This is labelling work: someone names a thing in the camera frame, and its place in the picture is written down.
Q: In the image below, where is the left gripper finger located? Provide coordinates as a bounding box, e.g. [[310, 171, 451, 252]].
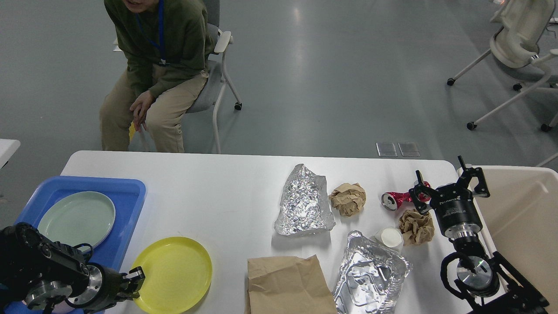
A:
[[122, 266, 146, 292]]

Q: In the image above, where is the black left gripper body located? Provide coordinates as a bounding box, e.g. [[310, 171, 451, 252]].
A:
[[70, 264, 131, 314]]

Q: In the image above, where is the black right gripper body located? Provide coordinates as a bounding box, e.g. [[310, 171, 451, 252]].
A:
[[431, 184, 483, 238]]

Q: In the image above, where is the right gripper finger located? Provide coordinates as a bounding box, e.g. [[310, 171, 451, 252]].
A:
[[408, 170, 436, 215], [457, 155, 490, 198]]

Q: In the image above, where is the yellow plate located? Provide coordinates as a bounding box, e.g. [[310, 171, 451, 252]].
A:
[[132, 236, 212, 314]]

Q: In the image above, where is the aluminium foil tray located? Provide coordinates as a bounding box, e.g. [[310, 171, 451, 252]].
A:
[[332, 230, 412, 314]]

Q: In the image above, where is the brown paper bag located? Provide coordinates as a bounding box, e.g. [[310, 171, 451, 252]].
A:
[[245, 255, 337, 314]]

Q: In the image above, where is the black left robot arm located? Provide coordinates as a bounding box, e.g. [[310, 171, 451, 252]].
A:
[[0, 222, 146, 314]]

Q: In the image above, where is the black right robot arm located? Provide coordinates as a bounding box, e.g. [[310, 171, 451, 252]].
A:
[[409, 156, 549, 314]]

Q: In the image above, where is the crushed red can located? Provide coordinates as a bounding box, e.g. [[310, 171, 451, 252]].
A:
[[381, 181, 431, 211]]

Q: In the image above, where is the crumpled brown paper wad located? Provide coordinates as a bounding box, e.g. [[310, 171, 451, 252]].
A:
[[398, 209, 435, 246]]

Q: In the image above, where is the floor outlet plate right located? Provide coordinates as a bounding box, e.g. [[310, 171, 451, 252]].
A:
[[398, 142, 421, 157]]

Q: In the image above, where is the floor outlet plate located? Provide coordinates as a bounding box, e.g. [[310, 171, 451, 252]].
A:
[[398, 142, 421, 157], [375, 142, 398, 157]]

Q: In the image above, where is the beige plastic bin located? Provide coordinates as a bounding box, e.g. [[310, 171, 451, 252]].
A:
[[476, 165, 558, 314]]

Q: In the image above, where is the white paper cup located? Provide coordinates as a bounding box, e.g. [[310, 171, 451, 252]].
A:
[[374, 227, 403, 253]]

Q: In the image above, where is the floor outlet plate left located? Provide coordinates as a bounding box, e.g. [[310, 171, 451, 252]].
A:
[[375, 142, 398, 157]]

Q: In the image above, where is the crumpled brown paper ball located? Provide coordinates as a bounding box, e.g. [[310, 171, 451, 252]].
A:
[[329, 183, 367, 217]]

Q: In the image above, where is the pale green plate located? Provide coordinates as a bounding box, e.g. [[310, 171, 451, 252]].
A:
[[37, 191, 116, 248]]

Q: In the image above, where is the blue plastic tray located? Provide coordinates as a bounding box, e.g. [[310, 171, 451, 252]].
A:
[[3, 176, 146, 314]]

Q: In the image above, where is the crumpled aluminium foil sheet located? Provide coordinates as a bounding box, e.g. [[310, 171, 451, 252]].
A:
[[274, 164, 336, 236]]

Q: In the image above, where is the white office chair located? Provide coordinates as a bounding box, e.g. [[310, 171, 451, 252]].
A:
[[446, 0, 557, 130]]

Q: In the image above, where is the white side table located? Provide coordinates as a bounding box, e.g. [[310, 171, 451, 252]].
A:
[[0, 139, 21, 169]]

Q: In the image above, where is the grey office chair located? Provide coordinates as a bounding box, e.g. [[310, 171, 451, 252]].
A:
[[187, 0, 242, 154]]

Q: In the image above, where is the person in khaki trousers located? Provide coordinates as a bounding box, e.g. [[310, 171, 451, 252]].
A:
[[99, 0, 215, 153]]

